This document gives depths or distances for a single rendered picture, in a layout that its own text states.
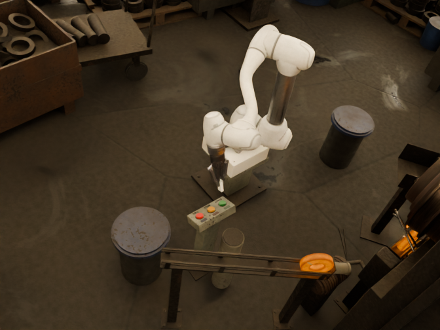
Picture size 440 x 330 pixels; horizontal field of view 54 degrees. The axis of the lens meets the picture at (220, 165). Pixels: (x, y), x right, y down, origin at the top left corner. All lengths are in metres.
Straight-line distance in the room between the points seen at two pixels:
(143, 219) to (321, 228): 1.30
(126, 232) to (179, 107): 1.58
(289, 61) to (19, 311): 1.99
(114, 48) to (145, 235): 1.85
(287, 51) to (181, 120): 1.57
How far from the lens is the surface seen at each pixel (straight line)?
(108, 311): 2.66
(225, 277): 2.59
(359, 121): 3.31
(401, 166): 2.88
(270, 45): 2.23
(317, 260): 2.04
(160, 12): 4.57
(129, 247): 2.34
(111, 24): 4.02
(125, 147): 3.34
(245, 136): 1.91
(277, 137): 2.58
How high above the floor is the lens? 2.47
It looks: 49 degrees down
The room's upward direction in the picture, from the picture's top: 11 degrees clockwise
